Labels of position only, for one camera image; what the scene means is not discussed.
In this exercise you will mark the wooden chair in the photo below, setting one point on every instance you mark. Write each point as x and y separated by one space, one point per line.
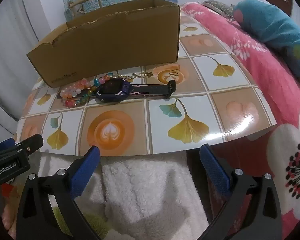
83 2

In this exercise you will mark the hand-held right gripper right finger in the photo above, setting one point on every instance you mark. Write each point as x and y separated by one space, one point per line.
213 170

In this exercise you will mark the brown cardboard box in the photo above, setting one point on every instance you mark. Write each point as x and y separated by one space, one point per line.
102 47

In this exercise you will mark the grey patterned cloth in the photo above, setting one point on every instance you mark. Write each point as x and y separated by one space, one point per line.
218 6

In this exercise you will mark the white fluffy blanket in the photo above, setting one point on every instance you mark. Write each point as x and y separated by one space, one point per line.
152 192

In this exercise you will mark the pink floral blanket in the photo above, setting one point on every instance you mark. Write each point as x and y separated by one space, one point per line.
265 80

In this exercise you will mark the white curtain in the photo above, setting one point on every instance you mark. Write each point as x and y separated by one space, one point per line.
12 55

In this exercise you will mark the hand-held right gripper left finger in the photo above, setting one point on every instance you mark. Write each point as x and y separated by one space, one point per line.
86 166

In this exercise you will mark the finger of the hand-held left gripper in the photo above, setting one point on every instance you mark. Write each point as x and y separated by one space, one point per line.
2 145

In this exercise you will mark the teal dotted pillow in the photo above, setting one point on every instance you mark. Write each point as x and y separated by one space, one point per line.
270 25

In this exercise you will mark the tile-pattern leaf tablecloth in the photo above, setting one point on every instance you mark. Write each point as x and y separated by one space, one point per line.
215 100

